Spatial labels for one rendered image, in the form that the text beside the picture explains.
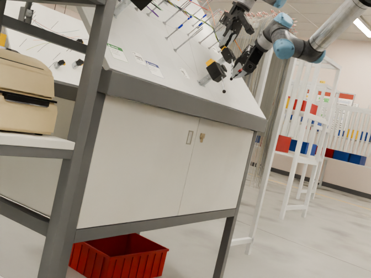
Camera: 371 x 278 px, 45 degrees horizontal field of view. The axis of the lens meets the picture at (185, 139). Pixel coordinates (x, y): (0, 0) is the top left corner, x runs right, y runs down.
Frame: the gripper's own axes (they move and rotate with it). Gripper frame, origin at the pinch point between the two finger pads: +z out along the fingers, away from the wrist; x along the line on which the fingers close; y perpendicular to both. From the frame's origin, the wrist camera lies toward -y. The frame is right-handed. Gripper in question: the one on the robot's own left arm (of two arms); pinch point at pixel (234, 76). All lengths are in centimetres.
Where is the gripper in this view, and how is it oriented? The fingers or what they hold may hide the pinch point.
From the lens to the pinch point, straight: 201.7
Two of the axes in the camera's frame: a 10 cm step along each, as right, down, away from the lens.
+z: -5.1, 5.5, 6.6
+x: -8.2, -5.4, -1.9
